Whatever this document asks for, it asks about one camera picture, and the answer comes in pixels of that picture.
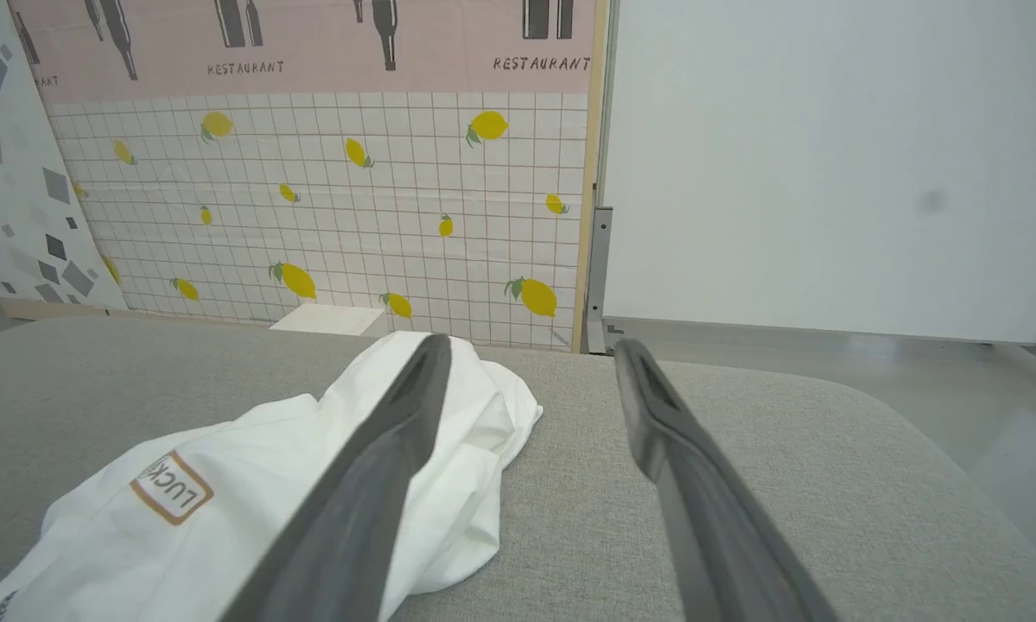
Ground grey diamond print panel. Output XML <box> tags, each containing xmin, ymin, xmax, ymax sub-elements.
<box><xmin>0</xmin><ymin>0</ymin><xmax>130</xmax><ymax>314</ymax></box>

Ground small white box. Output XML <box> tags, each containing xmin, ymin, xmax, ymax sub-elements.
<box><xmin>269</xmin><ymin>302</ymin><xmax>391</xmax><ymax>338</ymax></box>

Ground grey metal bracket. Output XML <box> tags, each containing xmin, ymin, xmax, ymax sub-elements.
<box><xmin>585</xmin><ymin>207</ymin><xmax>624</xmax><ymax>355</ymax></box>

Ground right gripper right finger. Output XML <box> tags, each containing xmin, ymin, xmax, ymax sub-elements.
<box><xmin>613</xmin><ymin>338</ymin><xmax>840</xmax><ymax>622</ymax></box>

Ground white t-shirt garment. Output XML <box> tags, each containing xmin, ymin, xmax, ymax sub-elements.
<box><xmin>0</xmin><ymin>331</ymin><xmax>544</xmax><ymax>622</ymax></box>

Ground lemon print grid backdrop panel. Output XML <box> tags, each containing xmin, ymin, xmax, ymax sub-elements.
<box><xmin>6</xmin><ymin>0</ymin><xmax>612</xmax><ymax>353</ymax></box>

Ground wooden base strip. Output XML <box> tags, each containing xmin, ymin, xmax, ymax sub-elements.
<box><xmin>0</xmin><ymin>296</ymin><xmax>112</xmax><ymax>322</ymax></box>

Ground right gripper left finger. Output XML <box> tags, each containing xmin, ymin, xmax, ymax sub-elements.
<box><xmin>222</xmin><ymin>333</ymin><xmax>454</xmax><ymax>622</ymax></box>

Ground white partition board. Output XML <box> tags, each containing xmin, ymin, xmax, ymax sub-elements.
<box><xmin>604</xmin><ymin>0</ymin><xmax>1036</xmax><ymax>345</ymax></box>

